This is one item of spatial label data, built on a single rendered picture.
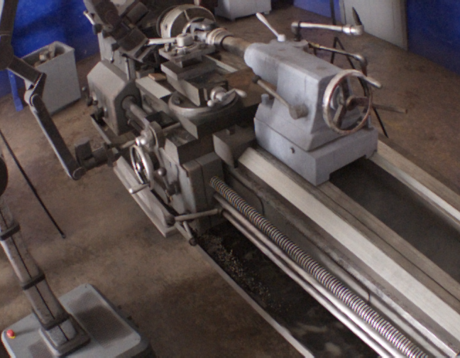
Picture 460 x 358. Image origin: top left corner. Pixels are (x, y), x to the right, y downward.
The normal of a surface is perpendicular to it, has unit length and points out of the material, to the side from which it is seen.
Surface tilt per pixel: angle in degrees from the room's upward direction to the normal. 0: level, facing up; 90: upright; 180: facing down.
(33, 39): 90
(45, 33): 90
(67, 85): 90
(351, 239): 36
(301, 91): 76
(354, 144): 90
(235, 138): 0
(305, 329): 0
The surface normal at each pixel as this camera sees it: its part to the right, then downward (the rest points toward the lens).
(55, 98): 0.60, 0.40
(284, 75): -0.86, 0.25
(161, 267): -0.11, -0.82
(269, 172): -0.59, -0.45
